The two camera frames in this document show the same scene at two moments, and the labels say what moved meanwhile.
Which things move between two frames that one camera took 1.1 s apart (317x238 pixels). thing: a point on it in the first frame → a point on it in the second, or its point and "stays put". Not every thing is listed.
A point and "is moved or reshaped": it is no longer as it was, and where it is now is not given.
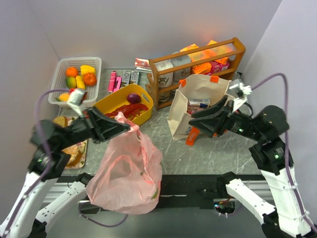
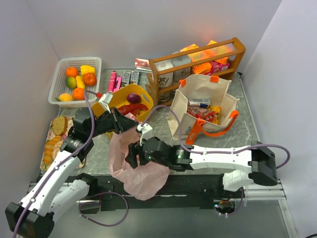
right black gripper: x=225 y=119 → x=136 y=153
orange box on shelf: x=204 y=68 stays put
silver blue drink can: x=200 y=103 stays put
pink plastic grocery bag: x=127 y=178 is moved or reshaped
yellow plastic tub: x=119 y=97 stays put
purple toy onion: x=133 y=98 stays put
